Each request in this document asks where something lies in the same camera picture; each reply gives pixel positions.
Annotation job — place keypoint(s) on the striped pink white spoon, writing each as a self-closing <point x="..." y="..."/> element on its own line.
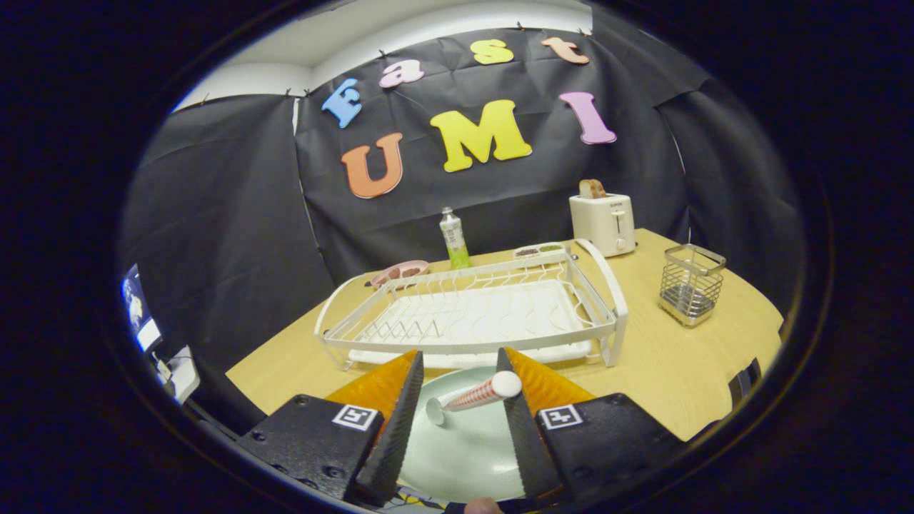
<point x="485" y="391"/>

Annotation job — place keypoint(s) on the brown bread slice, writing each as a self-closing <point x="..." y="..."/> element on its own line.
<point x="593" y="188"/>

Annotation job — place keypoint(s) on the pink plate with food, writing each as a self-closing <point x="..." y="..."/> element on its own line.
<point x="400" y="273"/>

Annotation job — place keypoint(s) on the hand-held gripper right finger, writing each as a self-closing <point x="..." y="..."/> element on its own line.
<point x="525" y="435"/>

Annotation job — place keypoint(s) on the white toaster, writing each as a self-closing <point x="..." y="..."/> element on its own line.
<point x="603" y="225"/>

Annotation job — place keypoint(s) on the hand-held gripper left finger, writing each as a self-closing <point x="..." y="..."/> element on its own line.
<point x="400" y="428"/>

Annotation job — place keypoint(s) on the pale green plate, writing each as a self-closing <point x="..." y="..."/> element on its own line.
<point x="464" y="450"/>

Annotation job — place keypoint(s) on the small white dish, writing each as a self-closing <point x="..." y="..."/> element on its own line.
<point x="539" y="250"/>

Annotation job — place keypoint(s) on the bright computer screen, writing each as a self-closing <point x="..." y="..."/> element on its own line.
<point x="136" y="307"/>

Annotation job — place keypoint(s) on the white box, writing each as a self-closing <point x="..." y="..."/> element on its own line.
<point x="182" y="375"/>

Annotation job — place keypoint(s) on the clear bottle green liquid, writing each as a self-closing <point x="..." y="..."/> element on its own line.
<point x="453" y="239"/>

